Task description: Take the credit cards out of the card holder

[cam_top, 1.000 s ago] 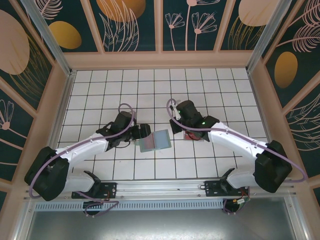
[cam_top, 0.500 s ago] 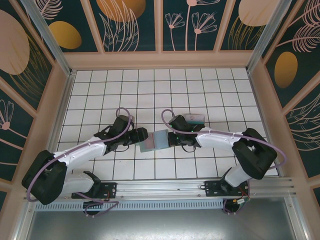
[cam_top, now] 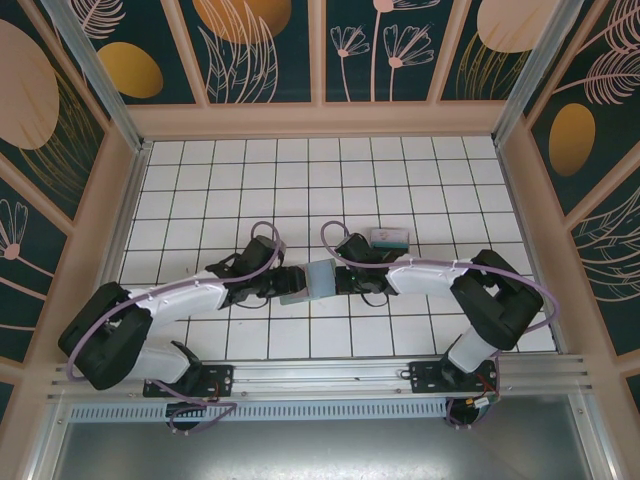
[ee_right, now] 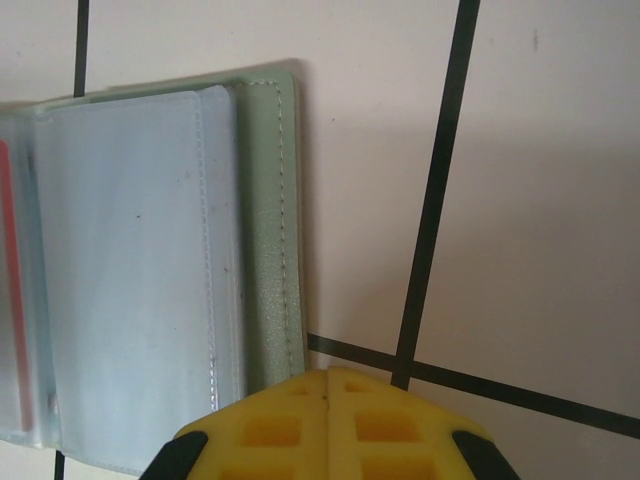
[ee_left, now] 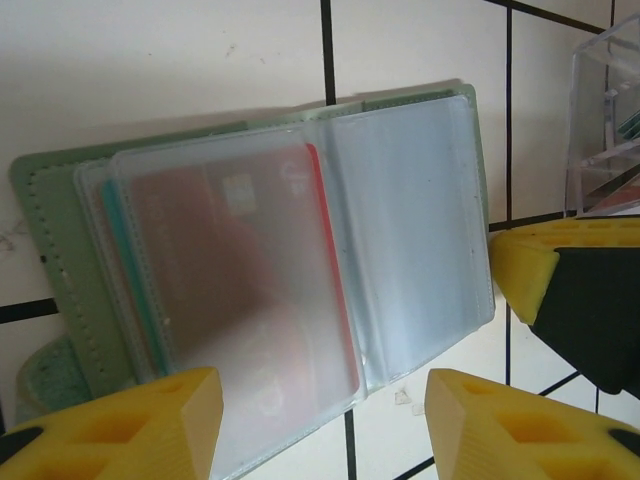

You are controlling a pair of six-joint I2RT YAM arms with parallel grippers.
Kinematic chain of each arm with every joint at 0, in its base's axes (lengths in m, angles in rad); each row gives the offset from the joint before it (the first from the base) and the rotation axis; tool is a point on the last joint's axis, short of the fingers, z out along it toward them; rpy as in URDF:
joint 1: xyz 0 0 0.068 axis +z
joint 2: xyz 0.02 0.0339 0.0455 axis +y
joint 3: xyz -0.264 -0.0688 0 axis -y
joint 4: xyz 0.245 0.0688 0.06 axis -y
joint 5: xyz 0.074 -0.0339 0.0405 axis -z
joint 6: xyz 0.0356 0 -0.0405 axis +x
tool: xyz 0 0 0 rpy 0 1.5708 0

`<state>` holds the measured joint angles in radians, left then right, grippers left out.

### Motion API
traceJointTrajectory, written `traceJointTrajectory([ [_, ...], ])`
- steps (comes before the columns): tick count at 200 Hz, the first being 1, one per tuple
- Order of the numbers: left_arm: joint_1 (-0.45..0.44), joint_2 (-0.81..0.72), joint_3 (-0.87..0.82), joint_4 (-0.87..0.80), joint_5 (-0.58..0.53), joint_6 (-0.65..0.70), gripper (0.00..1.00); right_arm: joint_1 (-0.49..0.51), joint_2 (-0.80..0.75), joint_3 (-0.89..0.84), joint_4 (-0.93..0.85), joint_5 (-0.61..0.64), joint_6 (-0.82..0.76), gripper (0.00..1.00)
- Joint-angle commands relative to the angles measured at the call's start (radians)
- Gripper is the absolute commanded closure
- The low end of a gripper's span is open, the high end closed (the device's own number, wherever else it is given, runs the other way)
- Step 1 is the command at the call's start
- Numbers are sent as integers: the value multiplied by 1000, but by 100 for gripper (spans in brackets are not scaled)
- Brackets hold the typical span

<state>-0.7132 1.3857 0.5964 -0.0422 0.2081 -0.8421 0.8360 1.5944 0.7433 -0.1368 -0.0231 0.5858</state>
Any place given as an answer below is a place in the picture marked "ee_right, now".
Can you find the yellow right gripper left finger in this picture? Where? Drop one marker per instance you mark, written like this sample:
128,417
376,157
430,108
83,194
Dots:
280,430

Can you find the red card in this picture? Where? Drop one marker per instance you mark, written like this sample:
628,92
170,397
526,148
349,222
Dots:
12,275

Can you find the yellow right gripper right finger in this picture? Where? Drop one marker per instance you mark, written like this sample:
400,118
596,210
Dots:
400,435

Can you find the green card holder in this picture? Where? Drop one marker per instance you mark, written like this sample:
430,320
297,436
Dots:
150,250

